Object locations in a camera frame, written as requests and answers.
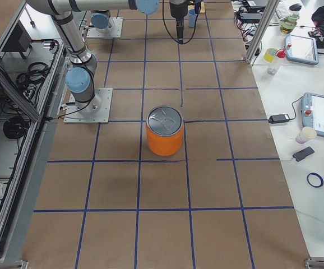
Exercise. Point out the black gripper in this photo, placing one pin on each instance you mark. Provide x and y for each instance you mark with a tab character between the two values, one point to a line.
177	10

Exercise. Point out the paper cup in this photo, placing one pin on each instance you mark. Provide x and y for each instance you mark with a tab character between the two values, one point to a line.
306	134

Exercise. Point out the wooden mug stand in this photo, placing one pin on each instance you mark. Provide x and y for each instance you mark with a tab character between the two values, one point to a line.
202	8

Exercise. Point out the yellow tape roll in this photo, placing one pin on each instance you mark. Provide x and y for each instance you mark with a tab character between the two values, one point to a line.
269	54

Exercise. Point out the orange canister with metal lid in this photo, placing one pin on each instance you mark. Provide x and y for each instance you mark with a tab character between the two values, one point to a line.
164	130

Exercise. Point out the green glass bottle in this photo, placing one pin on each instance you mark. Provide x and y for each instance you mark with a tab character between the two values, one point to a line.
289	23

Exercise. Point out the teach pendant far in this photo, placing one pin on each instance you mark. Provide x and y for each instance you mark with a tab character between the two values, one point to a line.
302	49

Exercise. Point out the teach pendant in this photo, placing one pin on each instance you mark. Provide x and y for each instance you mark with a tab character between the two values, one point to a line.
302	49
312	112

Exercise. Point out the black power adapter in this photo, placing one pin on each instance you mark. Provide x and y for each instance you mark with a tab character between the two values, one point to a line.
279	118

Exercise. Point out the teach pendant near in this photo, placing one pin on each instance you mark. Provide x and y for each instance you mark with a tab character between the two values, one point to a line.
312	112

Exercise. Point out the black smartphone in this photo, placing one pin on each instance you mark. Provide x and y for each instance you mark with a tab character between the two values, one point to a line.
303	154

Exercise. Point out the blue tape roll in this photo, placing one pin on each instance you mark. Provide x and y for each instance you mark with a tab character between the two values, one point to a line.
315	180

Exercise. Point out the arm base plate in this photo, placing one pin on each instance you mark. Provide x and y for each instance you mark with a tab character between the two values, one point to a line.
105	28
97	111

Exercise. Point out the aluminium frame post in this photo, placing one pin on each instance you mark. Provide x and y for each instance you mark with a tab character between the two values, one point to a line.
261	28

